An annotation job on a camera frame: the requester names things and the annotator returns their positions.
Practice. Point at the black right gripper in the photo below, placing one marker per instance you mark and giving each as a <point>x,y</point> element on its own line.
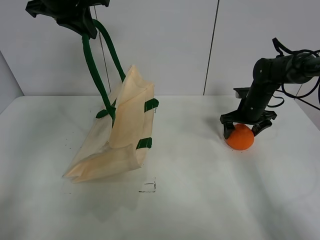
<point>251,110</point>

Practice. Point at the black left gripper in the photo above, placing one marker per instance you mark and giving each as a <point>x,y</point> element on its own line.
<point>72,14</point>

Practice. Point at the orange with stem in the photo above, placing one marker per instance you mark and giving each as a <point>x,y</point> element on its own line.
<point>242,138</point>

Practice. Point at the white linen bag green handles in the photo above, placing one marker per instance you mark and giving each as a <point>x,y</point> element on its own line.
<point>119,139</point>

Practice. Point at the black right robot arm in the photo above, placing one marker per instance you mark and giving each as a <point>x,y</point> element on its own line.
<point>269,74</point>

